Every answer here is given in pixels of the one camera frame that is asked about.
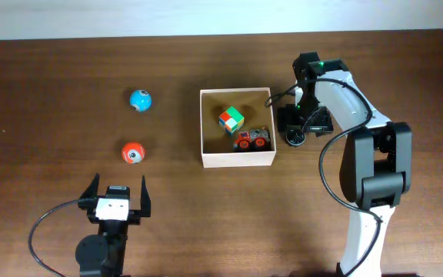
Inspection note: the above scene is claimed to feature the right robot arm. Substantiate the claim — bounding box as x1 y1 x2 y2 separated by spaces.
277 52 412 276

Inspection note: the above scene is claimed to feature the orange eyeball ball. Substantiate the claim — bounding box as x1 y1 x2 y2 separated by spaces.
122 142 145 164

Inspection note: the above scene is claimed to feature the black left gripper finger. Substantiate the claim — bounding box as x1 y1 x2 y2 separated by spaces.
78 173 100 203
140 175 152 218

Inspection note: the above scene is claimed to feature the red grey toy truck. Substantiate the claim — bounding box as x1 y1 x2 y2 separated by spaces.
233 128 271 152

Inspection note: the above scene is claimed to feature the pink cardboard box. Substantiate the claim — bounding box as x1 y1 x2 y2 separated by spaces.
199 88 276 169

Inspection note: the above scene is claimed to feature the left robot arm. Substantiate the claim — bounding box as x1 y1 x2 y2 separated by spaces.
75 175 152 277

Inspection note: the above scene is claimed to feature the colourful puzzle cube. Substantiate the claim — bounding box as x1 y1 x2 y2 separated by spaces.
218 106 245 135

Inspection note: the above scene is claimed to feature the black round cap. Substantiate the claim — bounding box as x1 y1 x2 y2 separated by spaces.
285 128 305 147

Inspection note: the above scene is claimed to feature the blue eyeball ball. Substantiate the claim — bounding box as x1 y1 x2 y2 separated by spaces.
129 89 152 112

